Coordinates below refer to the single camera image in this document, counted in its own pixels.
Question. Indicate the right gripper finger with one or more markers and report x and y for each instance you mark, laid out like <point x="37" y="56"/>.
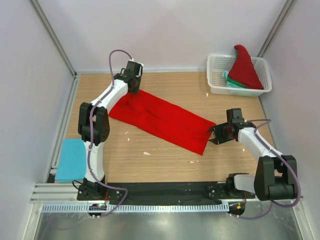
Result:
<point x="217" y="141"/>
<point x="220" y="128"/>

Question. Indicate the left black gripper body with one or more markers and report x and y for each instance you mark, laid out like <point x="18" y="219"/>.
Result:
<point x="136" y="90"/>

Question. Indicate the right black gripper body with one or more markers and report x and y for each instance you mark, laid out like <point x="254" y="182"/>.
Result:
<point x="222" y="132"/>

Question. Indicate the bright red t shirt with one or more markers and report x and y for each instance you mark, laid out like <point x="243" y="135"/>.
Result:
<point x="164" y="120"/>

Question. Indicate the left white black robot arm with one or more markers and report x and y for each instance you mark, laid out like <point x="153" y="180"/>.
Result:
<point x="94" y="126"/>

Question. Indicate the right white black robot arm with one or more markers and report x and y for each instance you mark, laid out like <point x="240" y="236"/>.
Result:
<point x="276" y="175"/>

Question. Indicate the mint t shirt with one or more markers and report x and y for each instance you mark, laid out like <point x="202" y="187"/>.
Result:
<point x="231" y="83"/>

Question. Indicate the dark red t shirt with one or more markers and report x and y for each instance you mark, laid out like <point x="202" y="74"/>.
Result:
<point x="252" y="79"/>

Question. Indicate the white plastic basket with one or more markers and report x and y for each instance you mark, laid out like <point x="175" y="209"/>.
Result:
<point x="217" y="64"/>

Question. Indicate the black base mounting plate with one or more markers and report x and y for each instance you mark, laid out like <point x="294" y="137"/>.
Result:
<point x="163" y="193"/>

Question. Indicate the folded light blue t shirt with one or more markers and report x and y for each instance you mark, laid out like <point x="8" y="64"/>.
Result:
<point x="72" y="162"/>

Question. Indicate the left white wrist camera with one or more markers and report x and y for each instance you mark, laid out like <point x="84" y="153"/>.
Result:
<point x="137" y="68"/>

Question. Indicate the left aluminium corner post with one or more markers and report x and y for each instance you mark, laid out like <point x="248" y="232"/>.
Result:
<point x="52" y="35"/>

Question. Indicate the aluminium corner post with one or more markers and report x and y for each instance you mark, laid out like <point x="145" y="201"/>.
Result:
<point x="284" y="13"/>
<point x="52" y="35"/>

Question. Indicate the right aluminium corner post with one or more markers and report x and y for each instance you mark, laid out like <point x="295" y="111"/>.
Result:
<point x="284" y="13"/>

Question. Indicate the aluminium front rail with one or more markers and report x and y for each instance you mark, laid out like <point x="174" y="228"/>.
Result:
<point x="68" y="192"/>

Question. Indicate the white slotted cable duct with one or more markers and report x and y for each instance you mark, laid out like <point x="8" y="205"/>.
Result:
<point x="98" y="208"/>

